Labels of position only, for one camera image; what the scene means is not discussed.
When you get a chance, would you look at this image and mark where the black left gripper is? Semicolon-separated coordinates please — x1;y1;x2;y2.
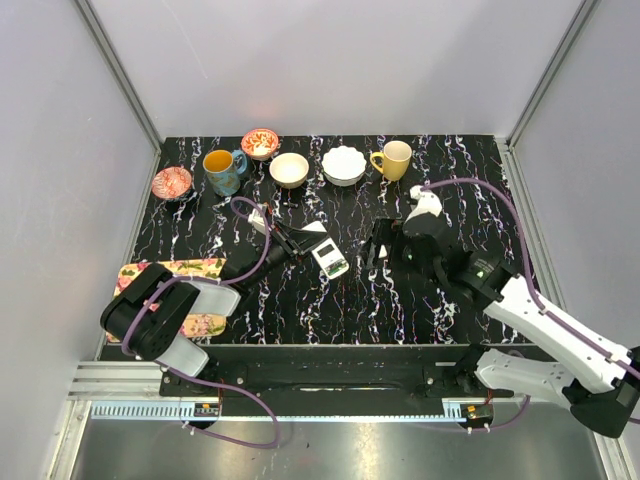
246;220;330;288

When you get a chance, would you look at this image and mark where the white battery cover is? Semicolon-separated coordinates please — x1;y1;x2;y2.
303;221;327;233

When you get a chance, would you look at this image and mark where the white remote control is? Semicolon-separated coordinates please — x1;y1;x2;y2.
312;237;349;280

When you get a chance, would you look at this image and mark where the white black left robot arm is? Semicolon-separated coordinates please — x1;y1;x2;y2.
100;222;329;396

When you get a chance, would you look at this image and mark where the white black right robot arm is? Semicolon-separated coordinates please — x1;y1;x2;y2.
363;213;639;438

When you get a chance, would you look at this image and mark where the cream round bowl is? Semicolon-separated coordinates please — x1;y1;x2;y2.
269;153;309;189

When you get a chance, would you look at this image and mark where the white scalloped bowl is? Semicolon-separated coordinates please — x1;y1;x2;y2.
321;146;367;187

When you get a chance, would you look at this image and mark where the yellow mug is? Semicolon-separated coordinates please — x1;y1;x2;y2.
369;140;413;181

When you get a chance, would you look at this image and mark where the blue patterned mug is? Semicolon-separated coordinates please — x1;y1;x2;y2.
203;150;248;197

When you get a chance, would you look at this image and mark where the orange floral bowl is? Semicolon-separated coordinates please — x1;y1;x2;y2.
241;128;279;161

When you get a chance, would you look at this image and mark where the floral rectangular tray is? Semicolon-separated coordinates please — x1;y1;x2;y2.
106;258;230;344

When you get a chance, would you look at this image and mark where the red patterned small dish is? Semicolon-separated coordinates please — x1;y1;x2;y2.
151;166;193;201

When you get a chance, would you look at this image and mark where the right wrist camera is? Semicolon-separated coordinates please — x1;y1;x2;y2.
406;185;443;220

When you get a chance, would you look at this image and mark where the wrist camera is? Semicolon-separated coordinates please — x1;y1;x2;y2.
248;203;269;235
406;185;443;220

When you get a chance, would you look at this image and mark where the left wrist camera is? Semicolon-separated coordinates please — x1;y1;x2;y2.
248;203;269;235

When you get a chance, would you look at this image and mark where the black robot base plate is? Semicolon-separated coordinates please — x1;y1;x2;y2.
159;344;515;406

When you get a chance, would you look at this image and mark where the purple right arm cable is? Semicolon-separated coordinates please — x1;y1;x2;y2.
419;177;640;434

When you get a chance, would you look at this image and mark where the aluminium table edge rail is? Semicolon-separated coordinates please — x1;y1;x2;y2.
67;359;612;401

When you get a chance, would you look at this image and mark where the aluminium corner frame post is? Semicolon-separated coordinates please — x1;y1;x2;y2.
507;0;599;149

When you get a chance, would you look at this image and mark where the left aluminium frame post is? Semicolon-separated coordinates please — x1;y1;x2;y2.
74;0;164;146

